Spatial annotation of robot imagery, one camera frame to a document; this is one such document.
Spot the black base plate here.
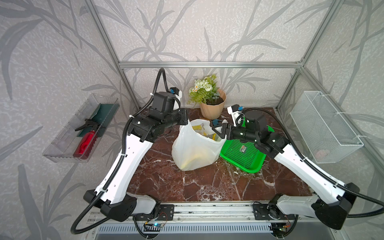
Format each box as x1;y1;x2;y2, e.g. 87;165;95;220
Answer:
252;202;296;221
151;204;175;221

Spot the green plant with white flowers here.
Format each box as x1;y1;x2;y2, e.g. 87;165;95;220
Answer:
188;74;220;105

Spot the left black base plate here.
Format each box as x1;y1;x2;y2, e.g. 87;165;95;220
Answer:
151;204;175;221

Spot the yellow banana bunch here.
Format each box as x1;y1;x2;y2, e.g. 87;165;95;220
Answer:
192;124;217;141

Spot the small blue toy rake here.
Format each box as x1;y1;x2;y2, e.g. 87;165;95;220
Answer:
212;119;220;126

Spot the small green circuit board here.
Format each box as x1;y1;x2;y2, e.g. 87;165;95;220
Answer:
143;222;166;232

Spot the dark green flat board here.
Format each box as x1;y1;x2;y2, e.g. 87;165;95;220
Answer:
75;104;120;138

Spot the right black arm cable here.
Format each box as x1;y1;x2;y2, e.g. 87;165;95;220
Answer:
236;107;384;238

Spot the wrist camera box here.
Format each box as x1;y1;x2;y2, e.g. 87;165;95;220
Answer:
227;104;244;127
151;87;183;114

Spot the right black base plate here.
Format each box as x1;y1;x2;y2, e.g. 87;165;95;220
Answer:
252;202;296;221

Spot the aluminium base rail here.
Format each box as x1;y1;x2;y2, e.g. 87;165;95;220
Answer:
89;200;340;224

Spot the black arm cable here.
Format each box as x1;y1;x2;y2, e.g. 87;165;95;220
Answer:
70;67;169;235
236;107;384;238

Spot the clear plastic wall shelf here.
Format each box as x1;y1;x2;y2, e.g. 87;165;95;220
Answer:
43;94;120;163

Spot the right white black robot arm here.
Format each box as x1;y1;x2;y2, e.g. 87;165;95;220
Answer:
212;123;356;230

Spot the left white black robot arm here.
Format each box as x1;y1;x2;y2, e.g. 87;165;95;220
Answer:
84;108;188;222

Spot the pink object in wire basket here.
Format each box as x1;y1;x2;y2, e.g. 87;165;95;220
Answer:
315;150;329;161

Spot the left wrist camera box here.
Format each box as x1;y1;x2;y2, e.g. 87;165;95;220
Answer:
151;87;183;114

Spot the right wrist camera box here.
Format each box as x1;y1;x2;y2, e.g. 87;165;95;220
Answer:
227;104;244;127

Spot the terracotta flower pot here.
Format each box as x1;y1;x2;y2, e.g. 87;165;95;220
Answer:
200;89;227;120

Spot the red black brush tool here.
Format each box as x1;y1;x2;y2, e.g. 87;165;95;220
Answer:
73;130;98;160

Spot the green perforated plastic basket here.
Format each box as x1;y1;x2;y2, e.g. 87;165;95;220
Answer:
219;119;275;174

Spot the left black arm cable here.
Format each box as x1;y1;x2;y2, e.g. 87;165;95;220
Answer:
70;67;169;235

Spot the barcode sticker in basket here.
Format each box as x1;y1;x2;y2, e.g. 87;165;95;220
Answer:
240;145;247;153

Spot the white printed plastic bag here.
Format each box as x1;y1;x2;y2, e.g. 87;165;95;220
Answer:
172;119;226;171

